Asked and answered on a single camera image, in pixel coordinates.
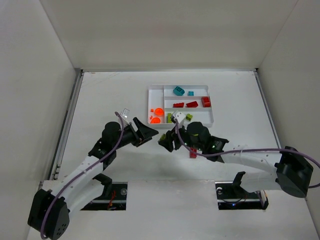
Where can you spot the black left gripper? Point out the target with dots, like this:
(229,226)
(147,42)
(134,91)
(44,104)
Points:
(136,133)

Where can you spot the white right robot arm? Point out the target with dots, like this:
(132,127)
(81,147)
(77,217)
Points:
(283,169)

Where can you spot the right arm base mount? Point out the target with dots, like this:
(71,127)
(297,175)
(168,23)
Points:
(231,196)

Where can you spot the orange curved lego piece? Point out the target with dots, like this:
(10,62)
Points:
(159,111)

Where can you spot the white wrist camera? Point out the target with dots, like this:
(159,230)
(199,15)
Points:
(125,116)
(178,117)

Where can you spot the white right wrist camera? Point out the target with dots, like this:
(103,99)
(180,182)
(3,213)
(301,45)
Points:
(178,117)

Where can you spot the red long lego brick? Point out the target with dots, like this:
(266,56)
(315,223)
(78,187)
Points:
(193,153)

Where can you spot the red square lego brick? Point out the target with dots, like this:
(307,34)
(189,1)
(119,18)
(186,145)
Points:
(206,103)

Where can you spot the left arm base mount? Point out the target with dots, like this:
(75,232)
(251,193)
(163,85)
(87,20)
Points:
(112,198)

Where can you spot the red sloped lego brick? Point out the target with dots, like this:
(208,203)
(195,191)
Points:
(193,104)

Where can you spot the colorful monster lego figure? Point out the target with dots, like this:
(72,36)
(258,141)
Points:
(178,91)

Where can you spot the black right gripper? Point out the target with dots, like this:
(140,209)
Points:
(175,139)

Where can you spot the cyan small lego brick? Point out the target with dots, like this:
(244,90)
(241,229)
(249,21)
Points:
(191,93)

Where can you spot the orange dome lego piece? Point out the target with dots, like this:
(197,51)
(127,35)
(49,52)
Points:
(155,120)

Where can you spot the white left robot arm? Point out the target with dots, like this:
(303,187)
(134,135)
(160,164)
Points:
(52,209)

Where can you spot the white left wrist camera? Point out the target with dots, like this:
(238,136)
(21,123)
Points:
(125,116)

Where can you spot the green square lego plate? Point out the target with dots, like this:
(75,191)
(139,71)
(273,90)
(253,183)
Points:
(162,138)

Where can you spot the white divided sorting tray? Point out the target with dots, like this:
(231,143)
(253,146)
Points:
(162,96)

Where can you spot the green small lego brick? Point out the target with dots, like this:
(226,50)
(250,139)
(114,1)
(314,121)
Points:
(189,117)

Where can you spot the red 2x4 lego brick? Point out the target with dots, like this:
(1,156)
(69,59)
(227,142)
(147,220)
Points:
(178,105)

